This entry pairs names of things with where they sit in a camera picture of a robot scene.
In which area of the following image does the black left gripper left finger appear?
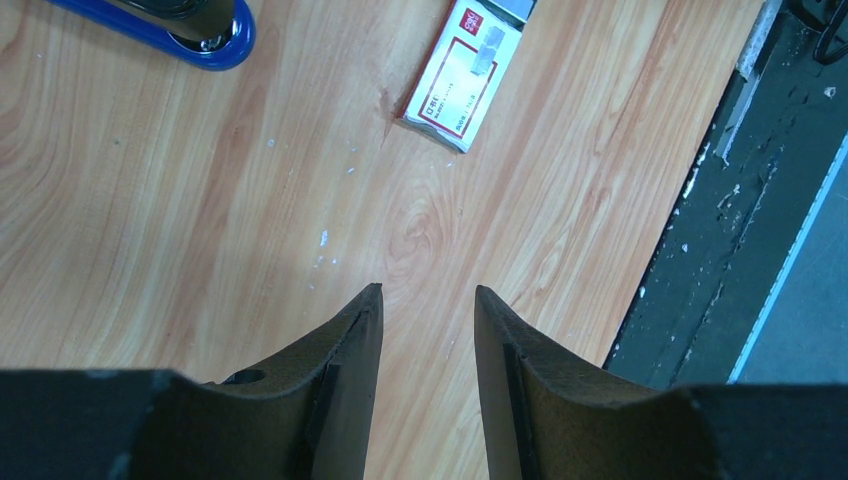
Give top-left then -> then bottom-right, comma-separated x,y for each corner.
1,283 -> 383,479

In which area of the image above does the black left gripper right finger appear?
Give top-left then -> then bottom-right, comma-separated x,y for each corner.
474,286 -> 847,479

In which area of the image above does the red white staple box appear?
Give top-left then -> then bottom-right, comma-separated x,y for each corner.
400,0 -> 536,154

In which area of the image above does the blue black stapler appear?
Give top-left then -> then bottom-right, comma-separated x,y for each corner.
55,0 -> 257,71

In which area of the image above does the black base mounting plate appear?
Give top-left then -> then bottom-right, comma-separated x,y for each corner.
604,1 -> 847,389

